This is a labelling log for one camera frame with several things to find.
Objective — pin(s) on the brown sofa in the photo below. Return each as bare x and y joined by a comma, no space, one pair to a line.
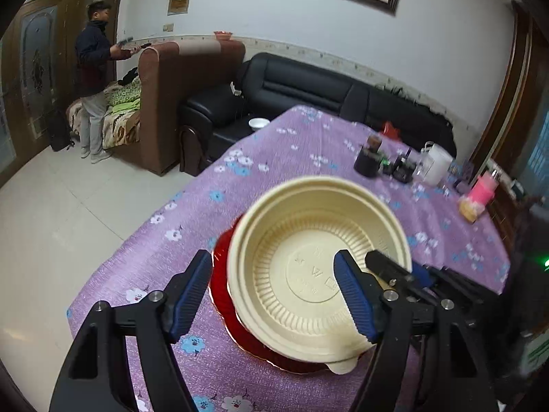
171,94

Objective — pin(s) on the dark cloth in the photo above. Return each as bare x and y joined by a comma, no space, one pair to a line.
424,103

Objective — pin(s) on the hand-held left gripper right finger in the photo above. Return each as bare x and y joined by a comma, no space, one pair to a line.
356,296

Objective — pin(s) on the pink cup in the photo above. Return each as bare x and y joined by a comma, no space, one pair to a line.
482,191

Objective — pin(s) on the cream plastic bowl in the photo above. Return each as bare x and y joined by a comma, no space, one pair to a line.
300,274

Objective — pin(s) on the green packet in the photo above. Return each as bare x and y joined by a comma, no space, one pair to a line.
386,166

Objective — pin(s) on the small framed wall certificate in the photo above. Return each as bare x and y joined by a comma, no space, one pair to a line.
179,2

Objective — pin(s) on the black jar with brown lid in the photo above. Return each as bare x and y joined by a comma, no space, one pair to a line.
366,161

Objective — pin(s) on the wooden cabinet with glass doors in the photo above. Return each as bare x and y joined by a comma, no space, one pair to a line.
38,73

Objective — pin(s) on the floral blanket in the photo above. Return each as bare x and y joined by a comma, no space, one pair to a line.
124,98

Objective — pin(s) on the small white bowl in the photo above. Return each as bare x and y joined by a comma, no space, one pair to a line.
258,123

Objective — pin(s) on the pink bowl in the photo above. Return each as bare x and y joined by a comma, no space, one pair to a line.
223,34

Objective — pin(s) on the wooden door frame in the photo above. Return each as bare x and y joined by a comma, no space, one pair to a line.
510,94

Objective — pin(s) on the purple floral tablecloth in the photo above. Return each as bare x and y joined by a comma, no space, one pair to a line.
266,171

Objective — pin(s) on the black cloth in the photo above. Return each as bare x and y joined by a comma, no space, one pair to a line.
128,76

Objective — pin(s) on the red plate with white sticker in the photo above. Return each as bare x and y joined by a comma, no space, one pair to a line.
223,296

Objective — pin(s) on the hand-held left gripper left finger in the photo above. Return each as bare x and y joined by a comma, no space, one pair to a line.
193,296

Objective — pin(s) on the black round container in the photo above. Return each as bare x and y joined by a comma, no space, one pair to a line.
404,169

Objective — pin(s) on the black bag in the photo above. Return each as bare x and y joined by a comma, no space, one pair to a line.
60,131

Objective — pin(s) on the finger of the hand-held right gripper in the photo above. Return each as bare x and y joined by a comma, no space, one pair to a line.
388,264
467,287

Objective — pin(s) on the black leather sofa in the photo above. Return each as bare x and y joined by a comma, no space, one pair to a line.
300,81

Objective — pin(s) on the red bag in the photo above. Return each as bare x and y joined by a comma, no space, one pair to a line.
391,130

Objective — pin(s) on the white plastic tub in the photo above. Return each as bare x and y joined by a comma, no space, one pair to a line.
437,165

